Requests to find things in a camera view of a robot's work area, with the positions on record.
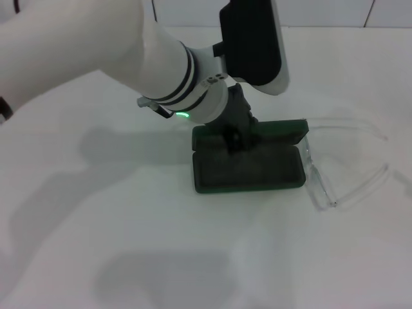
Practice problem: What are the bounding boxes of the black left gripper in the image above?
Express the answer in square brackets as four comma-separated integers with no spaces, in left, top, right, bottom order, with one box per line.
[205,82,260,153]

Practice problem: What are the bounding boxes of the green glasses case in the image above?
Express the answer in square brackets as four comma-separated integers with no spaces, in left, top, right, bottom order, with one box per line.
[191,118,310,196]

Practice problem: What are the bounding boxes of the clear transparent glasses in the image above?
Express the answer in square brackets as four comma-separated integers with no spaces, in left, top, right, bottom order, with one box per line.
[298,116,391,212]

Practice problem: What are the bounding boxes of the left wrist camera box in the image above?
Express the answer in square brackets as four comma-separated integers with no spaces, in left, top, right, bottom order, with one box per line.
[212,0,290,97]

